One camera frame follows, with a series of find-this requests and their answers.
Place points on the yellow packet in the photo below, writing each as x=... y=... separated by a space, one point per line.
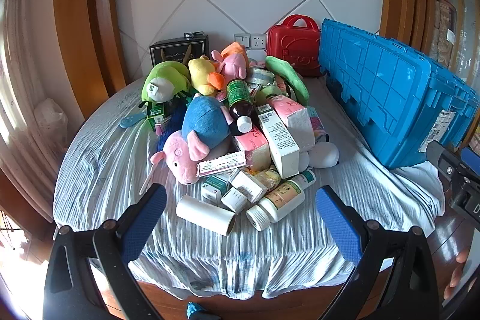
x=270 y=177

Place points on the blue plastic crate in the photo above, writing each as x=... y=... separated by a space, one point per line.
x=382 y=91

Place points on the pink plush toy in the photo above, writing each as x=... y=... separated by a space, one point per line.
x=234 y=65

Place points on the clear tape roll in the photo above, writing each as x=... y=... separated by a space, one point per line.
x=268 y=94
x=262 y=77

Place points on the white plush toy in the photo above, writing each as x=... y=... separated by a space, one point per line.
x=324 y=155

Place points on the blue pink pig plush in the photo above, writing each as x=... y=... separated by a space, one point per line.
x=202 y=123

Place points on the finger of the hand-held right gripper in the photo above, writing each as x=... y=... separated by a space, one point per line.
x=471 y=157
x=440 y=157

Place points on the brown bottle green label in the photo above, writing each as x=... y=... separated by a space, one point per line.
x=238 y=98

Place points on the sheer curtain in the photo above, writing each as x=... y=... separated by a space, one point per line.
x=26 y=87

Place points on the small white medicine box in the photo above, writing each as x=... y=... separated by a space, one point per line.
x=233 y=200
x=213 y=188
x=249 y=185

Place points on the white cardboard tube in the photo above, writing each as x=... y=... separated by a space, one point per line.
x=204 y=215

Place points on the white bottle beige label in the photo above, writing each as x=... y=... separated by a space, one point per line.
x=279 y=202

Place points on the tall white medicine box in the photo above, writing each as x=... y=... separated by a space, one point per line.
x=281 y=143

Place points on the green plush hat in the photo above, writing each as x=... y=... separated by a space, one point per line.
x=292 y=78

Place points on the pink carton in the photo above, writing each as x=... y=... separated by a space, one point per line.
x=296 y=121

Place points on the colourful small tissue pack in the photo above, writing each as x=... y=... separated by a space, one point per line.
x=317 y=123

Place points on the red toy suitcase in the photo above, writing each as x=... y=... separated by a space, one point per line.
x=292 y=50

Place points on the pink tissue pack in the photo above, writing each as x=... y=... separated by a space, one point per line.
x=253 y=147

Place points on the green medicine box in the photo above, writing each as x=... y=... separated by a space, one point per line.
x=155 y=115

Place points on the pink white medicine box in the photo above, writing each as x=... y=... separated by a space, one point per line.
x=221 y=164

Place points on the white bottle green label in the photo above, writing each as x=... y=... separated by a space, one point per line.
x=307 y=178

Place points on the patterned wall hanging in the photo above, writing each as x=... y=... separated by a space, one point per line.
x=446 y=31

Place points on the yellow duck plush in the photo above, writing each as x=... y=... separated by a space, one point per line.
x=200 y=76

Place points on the dark blue plush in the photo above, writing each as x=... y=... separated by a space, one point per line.
x=174 y=121

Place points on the black gift box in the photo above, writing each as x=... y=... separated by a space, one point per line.
x=168 y=48

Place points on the teal foil object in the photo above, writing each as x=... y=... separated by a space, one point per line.
x=195 y=310

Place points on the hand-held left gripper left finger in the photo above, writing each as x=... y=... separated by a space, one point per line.
x=144 y=226

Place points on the wooden desktop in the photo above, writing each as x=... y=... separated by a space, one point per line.
x=300 y=305

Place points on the person's right hand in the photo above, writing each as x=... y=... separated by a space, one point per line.
x=468 y=271

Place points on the orange plush toy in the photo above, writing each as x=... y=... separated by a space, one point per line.
x=232 y=48

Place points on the striped grey tablecloth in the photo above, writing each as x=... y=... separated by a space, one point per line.
x=105 y=173

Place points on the green white frog plush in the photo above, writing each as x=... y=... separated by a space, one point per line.
x=165 y=80

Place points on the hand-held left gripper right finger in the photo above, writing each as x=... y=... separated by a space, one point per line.
x=339 y=226

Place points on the white plastic bag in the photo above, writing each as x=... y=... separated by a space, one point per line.
x=48 y=115

